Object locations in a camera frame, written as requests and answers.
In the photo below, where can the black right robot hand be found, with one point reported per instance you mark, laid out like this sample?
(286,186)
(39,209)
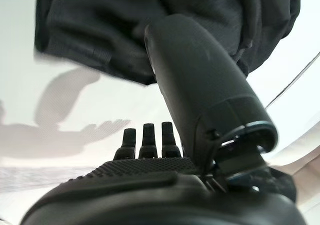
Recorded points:
(200,85)

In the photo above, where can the black garment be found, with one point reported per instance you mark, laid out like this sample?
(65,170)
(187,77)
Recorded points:
(100,22)

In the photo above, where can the grey textured rug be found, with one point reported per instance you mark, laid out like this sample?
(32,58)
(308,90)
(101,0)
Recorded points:
(30,176)

